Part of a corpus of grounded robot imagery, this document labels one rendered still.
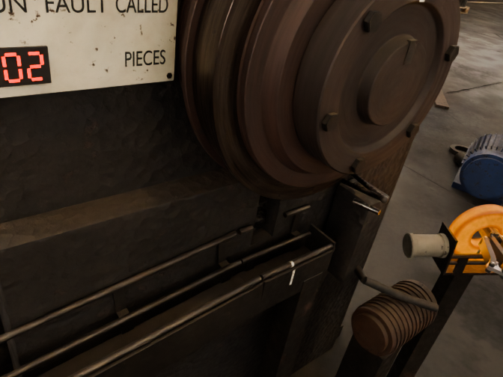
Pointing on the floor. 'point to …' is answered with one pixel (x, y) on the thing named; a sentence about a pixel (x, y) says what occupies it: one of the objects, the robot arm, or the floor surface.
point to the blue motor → (483, 169)
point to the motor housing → (384, 330)
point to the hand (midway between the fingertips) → (486, 228)
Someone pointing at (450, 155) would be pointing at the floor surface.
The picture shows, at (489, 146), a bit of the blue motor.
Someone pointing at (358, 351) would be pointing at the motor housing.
